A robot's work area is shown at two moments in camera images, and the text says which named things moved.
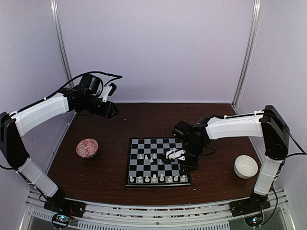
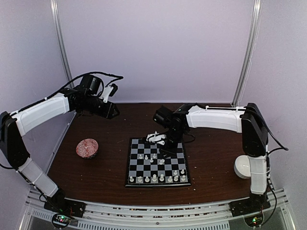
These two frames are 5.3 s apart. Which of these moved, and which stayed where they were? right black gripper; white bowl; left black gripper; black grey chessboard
Moved: right black gripper
Stayed: white bowl; left black gripper; black grey chessboard
